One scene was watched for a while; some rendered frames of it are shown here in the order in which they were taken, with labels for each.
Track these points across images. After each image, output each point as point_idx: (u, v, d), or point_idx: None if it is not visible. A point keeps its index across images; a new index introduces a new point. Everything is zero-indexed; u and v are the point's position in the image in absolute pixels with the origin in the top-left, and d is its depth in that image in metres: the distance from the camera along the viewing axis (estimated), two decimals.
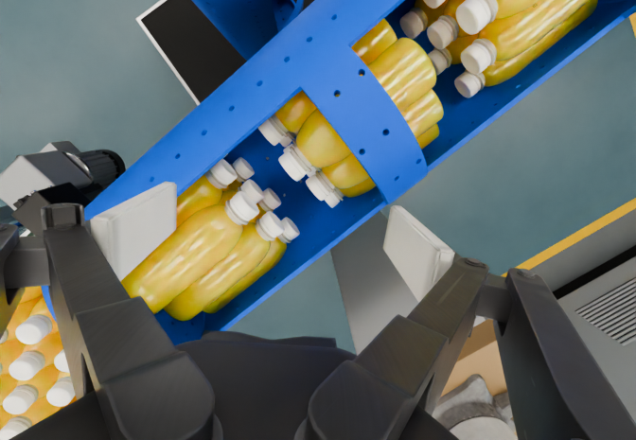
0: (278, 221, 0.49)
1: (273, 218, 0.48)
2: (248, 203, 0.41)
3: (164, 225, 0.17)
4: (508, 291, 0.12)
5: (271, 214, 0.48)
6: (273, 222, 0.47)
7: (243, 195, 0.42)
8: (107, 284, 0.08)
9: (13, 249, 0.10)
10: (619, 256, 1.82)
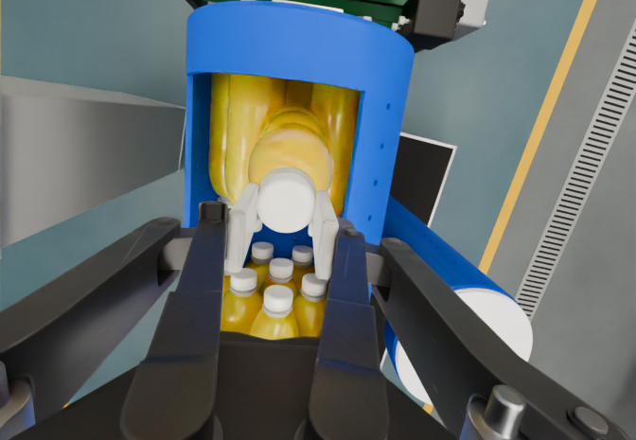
0: None
1: None
2: (288, 191, 0.20)
3: (254, 220, 0.20)
4: (376, 256, 0.14)
5: (256, 228, 0.46)
6: None
7: (304, 210, 0.21)
8: (213, 273, 0.10)
9: (182, 237, 0.13)
10: None
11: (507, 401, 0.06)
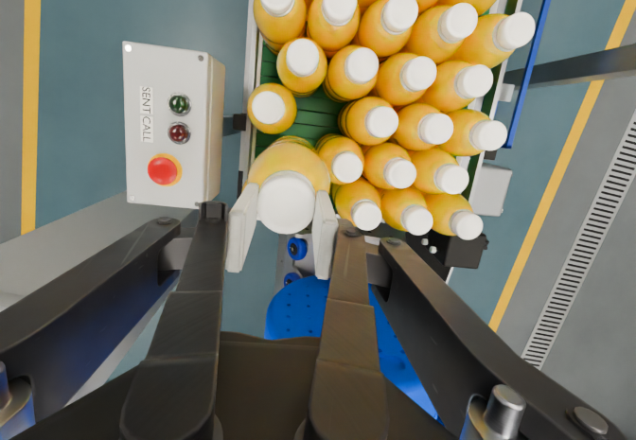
0: None
1: None
2: (288, 189, 0.20)
3: (254, 220, 0.20)
4: (376, 256, 0.14)
5: None
6: None
7: (304, 209, 0.21)
8: (213, 273, 0.10)
9: (182, 237, 0.13)
10: None
11: (507, 401, 0.06)
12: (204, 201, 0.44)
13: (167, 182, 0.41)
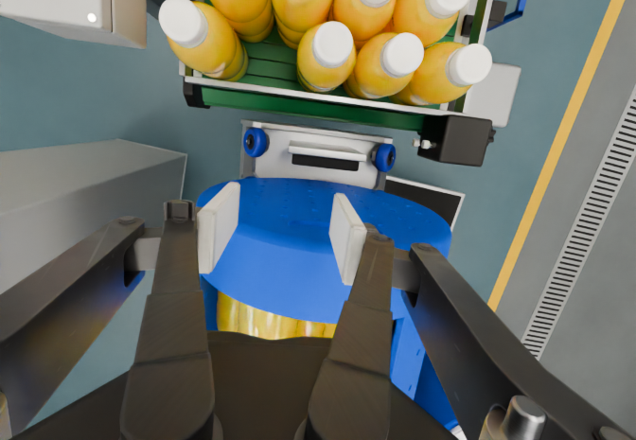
0: None
1: None
2: None
3: (233, 220, 0.19)
4: (407, 262, 0.14)
5: None
6: None
7: None
8: (188, 273, 0.09)
9: (145, 237, 0.13)
10: None
11: (525, 412, 0.06)
12: (105, 18, 0.31)
13: None
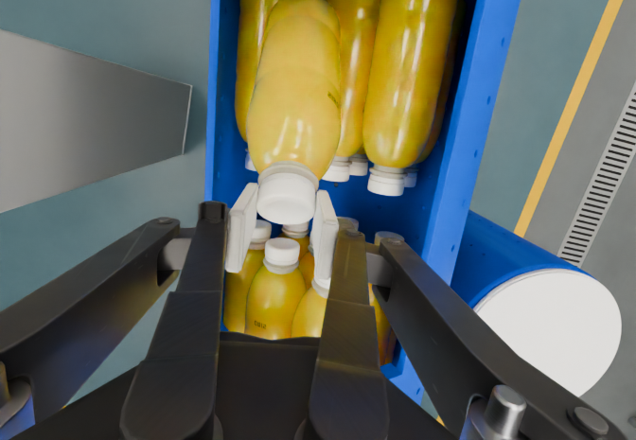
0: (280, 213, 0.21)
1: (295, 210, 0.21)
2: None
3: (254, 220, 0.20)
4: (376, 256, 0.14)
5: (304, 214, 0.21)
6: (293, 198, 0.19)
7: None
8: (213, 273, 0.10)
9: (182, 237, 0.13)
10: None
11: (507, 401, 0.06)
12: None
13: None
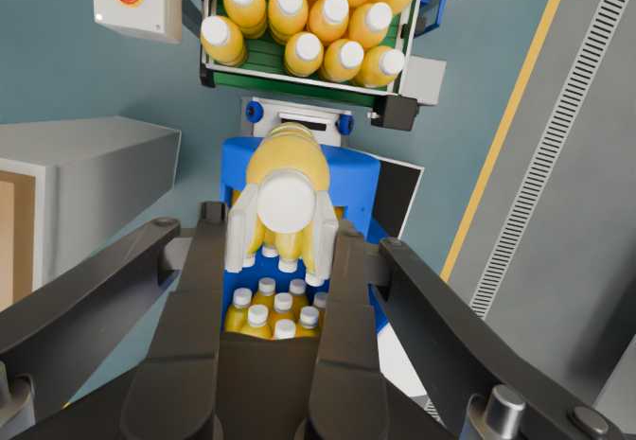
0: (280, 211, 0.21)
1: (296, 203, 0.21)
2: None
3: (254, 220, 0.20)
4: (376, 256, 0.14)
5: (305, 210, 0.21)
6: (295, 182, 0.20)
7: None
8: (213, 273, 0.10)
9: (182, 237, 0.13)
10: None
11: (507, 401, 0.06)
12: (166, 27, 0.50)
13: None
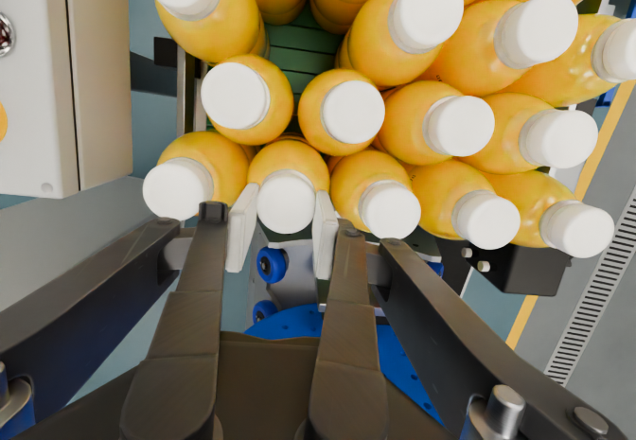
0: (280, 210, 0.21)
1: (296, 203, 0.21)
2: (234, 75, 0.19)
3: (254, 220, 0.20)
4: (376, 256, 0.14)
5: (305, 210, 0.21)
6: (295, 181, 0.20)
7: (253, 99, 0.19)
8: (213, 273, 0.10)
9: (182, 237, 0.13)
10: None
11: (507, 401, 0.06)
12: (67, 183, 0.22)
13: None
